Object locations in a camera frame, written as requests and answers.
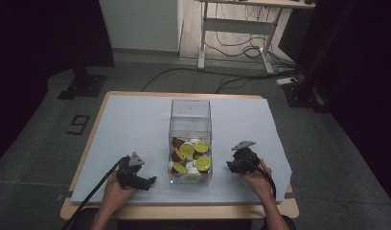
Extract person's left hand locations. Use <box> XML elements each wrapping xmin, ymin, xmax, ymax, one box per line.
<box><xmin>102</xmin><ymin>172</ymin><xmax>138</xmax><ymax>210</ymax></box>

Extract white desk frame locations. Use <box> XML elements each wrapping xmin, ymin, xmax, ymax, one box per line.
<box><xmin>195</xmin><ymin>0</ymin><xmax>316</xmax><ymax>76</ymax></box>

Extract tangle of black cables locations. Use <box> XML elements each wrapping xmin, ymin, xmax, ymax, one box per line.
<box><xmin>204</xmin><ymin>3</ymin><xmax>297</xmax><ymax>75</ymax></box>

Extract dark curtain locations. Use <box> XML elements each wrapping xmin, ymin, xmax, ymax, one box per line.
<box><xmin>278</xmin><ymin>0</ymin><xmax>391</xmax><ymax>212</ymax></box>
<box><xmin>0</xmin><ymin>0</ymin><xmax>116</xmax><ymax>169</ymax></box>

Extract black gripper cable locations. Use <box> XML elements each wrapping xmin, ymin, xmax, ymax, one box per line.
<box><xmin>244</xmin><ymin>157</ymin><xmax>278</xmax><ymax>230</ymax></box>
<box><xmin>60</xmin><ymin>155</ymin><xmax>131</xmax><ymax>230</ymax></box>

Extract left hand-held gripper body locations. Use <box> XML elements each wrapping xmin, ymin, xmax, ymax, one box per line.
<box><xmin>116</xmin><ymin>151</ymin><xmax>146</xmax><ymax>190</ymax></box>

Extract black stand base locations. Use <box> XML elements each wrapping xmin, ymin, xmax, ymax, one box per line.
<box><xmin>282</xmin><ymin>74</ymin><xmax>333</xmax><ymax>114</ymax></box>
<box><xmin>57</xmin><ymin>66</ymin><xmax>108</xmax><ymax>101</ymax></box>

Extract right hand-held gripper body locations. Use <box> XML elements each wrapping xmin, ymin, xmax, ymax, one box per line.
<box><xmin>231</xmin><ymin>140</ymin><xmax>263</xmax><ymax>175</ymax></box>

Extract wooden table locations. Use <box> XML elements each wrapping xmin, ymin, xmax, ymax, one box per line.
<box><xmin>59</xmin><ymin>90</ymin><xmax>300</xmax><ymax>220</ymax></box>

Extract white power strip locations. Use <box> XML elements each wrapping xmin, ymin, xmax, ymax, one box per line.
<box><xmin>276</xmin><ymin>77</ymin><xmax>299</xmax><ymax>86</ymax></box>

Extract clear plastic drawer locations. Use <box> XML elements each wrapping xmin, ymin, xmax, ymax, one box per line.
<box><xmin>167</xmin><ymin>128</ymin><xmax>214</xmax><ymax>186</ymax></box>

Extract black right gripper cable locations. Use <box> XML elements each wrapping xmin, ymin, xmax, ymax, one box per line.
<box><xmin>244</xmin><ymin>157</ymin><xmax>278</xmax><ymax>230</ymax></box>

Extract light blue table mat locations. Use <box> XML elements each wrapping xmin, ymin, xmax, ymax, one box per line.
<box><xmin>70</xmin><ymin>94</ymin><xmax>293</xmax><ymax>205</ymax></box>

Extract long black floor cable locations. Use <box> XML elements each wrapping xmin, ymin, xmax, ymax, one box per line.
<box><xmin>140</xmin><ymin>66</ymin><xmax>297</xmax><ymax>93</ymax></box>

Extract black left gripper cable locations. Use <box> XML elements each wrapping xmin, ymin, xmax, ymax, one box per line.
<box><xmin>60</xmin><ymin>155</ymin><xmax>131</xmax><ymax>230</ymax></box>

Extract person's right hand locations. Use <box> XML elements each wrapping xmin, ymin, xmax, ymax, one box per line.
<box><xmin>241</xmin><ymin>158</ymin><xmax>276</xmax><ymax>203</ymax></box>

